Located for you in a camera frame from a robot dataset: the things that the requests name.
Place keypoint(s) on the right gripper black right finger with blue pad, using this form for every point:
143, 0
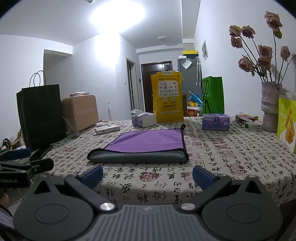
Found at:
234, 209

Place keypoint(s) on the lime green orange bag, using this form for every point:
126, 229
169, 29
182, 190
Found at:
286, 119

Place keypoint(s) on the red green flat boxes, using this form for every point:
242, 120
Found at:
247, 121

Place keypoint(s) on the calligraphy print tablecloth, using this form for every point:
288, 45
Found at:
238, 152

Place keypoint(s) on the grey refrigerator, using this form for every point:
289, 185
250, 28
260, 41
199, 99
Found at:
190, 76

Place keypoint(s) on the pink hard suitcase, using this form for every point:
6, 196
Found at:
80, 111

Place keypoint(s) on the red gift box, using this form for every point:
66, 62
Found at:
191, 111

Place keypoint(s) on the green paper shopping bag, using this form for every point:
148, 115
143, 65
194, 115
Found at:
213, 95

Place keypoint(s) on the purple tissue box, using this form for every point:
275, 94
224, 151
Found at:
213, 121

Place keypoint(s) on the white textured vase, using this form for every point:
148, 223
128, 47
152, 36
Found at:
270, 92

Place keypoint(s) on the yellow printed shopping bag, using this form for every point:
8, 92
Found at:
167, 96

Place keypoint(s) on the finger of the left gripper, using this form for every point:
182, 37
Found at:
40, 153
40, 166

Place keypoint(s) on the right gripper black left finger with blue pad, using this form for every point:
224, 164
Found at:
62, 210

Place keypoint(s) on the wall picture frame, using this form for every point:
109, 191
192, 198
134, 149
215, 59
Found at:
204, 50

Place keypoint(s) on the flat white box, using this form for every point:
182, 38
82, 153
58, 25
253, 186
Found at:
106, 129

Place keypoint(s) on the black paper shopping bag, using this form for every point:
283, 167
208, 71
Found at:
41, 117

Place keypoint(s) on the open white tissue box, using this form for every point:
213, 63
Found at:
143, 119

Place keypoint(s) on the dried pink rose bouquet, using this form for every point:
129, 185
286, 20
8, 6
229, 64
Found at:
262, 59

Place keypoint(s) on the clear glass cup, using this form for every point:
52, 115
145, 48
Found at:
72, 127

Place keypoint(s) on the purple grey folded towel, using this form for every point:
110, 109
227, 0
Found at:
151, 147

